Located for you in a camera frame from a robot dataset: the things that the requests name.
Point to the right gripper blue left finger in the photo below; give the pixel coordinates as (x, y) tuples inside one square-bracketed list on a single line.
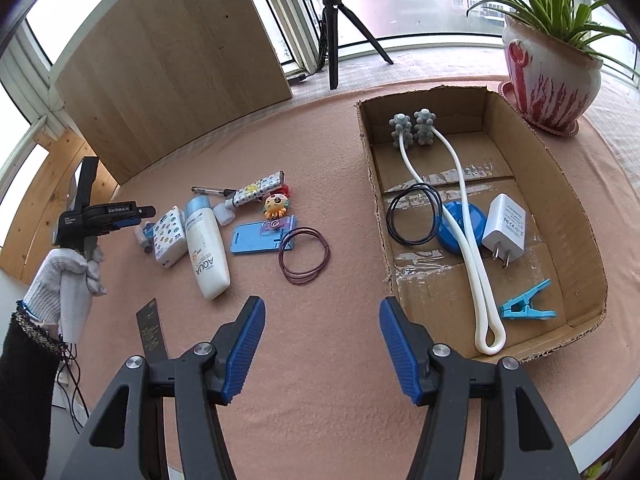
[(236, 344)]

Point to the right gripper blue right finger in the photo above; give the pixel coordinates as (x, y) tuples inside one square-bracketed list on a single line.
[(408, 345)]

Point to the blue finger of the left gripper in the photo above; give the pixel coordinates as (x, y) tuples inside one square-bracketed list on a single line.
[(144, 211), (117, 224)]

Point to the white sunscreen bottle blue cap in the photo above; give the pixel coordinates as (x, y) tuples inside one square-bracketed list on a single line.
[(206, 248)]

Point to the small translucent white cap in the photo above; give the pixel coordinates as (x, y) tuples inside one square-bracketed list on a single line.
[(224, 213)]

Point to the round blue compact case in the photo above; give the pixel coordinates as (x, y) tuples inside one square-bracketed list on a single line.
[(445, 235)]

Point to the light blue plastic clothespin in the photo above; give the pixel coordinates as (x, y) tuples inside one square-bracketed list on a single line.
[(521, 307)]

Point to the white USB charger plug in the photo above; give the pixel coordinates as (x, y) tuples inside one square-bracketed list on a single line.
[(505, 229)]

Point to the white neck massager roller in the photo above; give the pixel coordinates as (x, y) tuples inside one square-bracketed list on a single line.
[(490, 334)]

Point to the black sleeved left forearm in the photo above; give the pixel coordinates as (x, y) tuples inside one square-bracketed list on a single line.
[(29, 361)]

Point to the white gloved left hand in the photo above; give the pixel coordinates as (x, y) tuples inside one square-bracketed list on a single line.
[(64, 285)]

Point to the small blue clear bottle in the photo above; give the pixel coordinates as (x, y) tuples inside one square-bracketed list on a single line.
[(148, 231)]

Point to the patterned tissue pack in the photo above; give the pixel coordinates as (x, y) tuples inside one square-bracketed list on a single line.
[(169, 238)]

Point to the wooden plank panel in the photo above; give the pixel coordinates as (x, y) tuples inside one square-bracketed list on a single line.
[(31, 232)]

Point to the black gel pen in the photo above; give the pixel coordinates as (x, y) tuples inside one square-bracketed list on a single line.
[(224, 192)]

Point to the black printed card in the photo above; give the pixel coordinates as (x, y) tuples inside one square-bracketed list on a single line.
[(151, 334)]

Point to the patterned white lighter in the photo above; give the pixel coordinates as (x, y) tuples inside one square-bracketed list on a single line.
[(256, 190)]

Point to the blue plastic card holder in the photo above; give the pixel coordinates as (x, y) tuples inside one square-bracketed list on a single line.
[(261, 236)]

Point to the open cardboard box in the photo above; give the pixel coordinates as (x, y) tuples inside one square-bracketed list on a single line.
[(440, 160)]

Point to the orange cartoon toy figure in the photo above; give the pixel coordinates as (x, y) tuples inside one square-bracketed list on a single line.
[(277, 203)]

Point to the pink tablecloth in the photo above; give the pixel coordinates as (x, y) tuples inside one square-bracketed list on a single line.
[(321, 399)]

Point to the light wooden board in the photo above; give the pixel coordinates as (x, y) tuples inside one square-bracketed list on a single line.
[(141, 78)]

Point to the red white flower pot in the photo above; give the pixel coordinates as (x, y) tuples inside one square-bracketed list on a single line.
[(550, 83)]

